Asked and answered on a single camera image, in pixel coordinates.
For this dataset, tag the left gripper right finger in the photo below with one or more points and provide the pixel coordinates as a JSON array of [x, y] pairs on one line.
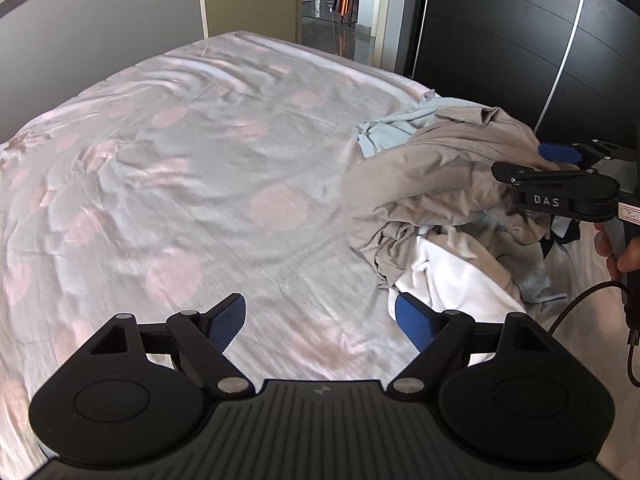
[[445, 341]]

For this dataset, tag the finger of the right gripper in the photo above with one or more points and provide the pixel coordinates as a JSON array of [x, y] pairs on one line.
[[572, 180], [589, 152]]

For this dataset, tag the light blue garment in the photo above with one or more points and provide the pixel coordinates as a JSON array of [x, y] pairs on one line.
[[396, 129]]

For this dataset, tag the black wardrobe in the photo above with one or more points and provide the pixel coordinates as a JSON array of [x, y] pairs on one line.
[[569, 69]]

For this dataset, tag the pink dotted grey bedspread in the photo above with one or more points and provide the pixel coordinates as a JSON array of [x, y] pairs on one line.
[[217, 168]]

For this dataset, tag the white garment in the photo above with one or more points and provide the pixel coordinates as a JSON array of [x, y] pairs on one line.
[[453, 271]]

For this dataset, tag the beige t-shirt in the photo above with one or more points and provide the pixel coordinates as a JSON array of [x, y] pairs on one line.
[[440, 177]]

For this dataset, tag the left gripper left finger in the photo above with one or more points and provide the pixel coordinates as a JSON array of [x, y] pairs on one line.
[[196, 341]]

